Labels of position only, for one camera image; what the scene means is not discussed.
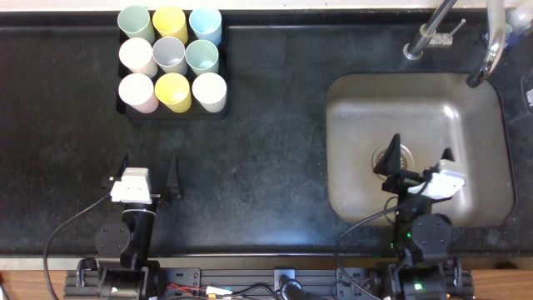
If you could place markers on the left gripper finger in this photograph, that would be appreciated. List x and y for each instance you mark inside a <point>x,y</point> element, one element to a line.
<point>124,163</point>
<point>174,183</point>

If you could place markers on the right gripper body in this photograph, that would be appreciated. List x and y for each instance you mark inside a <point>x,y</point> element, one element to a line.
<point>397,181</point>

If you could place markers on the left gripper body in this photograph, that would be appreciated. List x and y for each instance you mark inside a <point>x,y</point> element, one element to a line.
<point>159,199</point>

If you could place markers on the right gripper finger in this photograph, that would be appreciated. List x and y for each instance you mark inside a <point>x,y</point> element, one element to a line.
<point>447,155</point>
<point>391,156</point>

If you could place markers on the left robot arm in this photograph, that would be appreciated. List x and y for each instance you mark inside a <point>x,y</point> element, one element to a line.
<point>137,233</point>

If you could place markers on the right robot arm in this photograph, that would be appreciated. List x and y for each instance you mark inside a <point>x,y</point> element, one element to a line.
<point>431,237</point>

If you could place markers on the steel sink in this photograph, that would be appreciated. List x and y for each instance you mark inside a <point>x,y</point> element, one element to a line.
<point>458,116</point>

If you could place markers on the black tray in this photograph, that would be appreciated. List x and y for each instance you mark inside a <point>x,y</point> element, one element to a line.
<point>175,116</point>

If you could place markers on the pink cup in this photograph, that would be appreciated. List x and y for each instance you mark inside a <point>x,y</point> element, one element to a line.
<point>135,89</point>
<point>135,54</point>

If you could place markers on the yellow cup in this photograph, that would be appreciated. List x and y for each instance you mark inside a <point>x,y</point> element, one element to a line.
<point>168,20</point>
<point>172,89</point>

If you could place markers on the white cup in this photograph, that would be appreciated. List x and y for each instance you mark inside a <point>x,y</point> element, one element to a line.
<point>209,89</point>

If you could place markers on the grey cup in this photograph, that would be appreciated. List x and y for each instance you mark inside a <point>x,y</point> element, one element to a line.
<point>168,53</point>

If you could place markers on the steel tap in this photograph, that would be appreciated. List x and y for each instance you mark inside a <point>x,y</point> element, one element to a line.
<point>429,29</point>

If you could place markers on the green cup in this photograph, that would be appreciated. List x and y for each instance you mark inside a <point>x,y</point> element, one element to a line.
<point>202,55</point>
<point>134,21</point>

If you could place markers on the blue soap bottle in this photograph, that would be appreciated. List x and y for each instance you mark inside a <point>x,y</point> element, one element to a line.
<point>518,18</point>

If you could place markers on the blue cup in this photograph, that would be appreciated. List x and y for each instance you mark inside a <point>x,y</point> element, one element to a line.
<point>205,23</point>

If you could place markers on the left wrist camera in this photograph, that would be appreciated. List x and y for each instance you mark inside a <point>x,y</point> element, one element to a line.
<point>131,185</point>

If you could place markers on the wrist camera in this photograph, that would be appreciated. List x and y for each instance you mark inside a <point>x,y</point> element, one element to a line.
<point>131,185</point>
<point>441,181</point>

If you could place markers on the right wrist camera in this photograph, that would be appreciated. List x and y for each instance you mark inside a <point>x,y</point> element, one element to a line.
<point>441,181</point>

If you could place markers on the mounting rail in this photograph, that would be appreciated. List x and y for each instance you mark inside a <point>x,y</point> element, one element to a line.
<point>241,277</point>

